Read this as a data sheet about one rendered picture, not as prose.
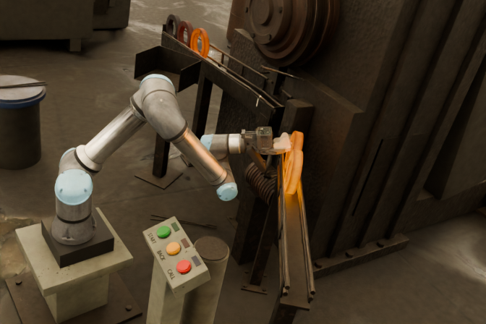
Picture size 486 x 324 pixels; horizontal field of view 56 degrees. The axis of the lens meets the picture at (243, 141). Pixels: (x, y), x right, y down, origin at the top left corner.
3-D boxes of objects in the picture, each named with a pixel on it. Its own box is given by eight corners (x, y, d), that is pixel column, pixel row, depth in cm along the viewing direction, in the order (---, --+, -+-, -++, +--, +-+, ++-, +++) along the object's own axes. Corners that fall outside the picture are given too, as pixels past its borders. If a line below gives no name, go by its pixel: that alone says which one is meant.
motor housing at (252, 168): (246, 244, 230) (270, 155, 204) (270, 275, 215) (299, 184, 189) (224, 250, 223) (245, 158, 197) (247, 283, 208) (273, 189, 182)
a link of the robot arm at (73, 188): (53, 221, 154) (52, 190, 147) (57, 194, 164) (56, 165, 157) (91, 220, 157) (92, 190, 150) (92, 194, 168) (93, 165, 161)
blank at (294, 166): (301, 144, 164) (293, 142, 164) (304, 162, 150) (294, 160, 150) (291, 181, 170) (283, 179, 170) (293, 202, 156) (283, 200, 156)
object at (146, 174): (147, 158, 279) (158, 45, 244) (184, 174, 272) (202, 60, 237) (126, 173, 263) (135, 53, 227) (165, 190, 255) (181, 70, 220)
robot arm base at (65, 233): (65, 252, 157) (64, 231, 151) (43, 226, 164) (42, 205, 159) (104, 233, 167) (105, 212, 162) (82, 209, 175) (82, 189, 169)
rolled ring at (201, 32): (189, 30, 272) (194, 30, 274) (191, 61, 274) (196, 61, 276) (203, 25, 256) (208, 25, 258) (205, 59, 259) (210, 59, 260)
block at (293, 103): (292, 144, 212) (306, 97, 200) (303, 152, 206) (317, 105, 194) (273, 146, 206) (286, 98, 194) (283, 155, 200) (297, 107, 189)
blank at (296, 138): (302, 126, 178) (293, 124, 178) (305, 142, 164) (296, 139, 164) (291, 162, 184) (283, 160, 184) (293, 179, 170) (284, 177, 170)
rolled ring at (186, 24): (190, 24, 268) (195, 24, 270) (177, 17, 282) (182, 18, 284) (188, 55, 275) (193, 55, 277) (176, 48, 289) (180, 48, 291)
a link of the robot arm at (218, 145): (204, 147, 182) (201, 130, 176) (231, 147, 180) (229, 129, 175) (201, 160, 175) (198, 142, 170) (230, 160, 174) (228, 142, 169)
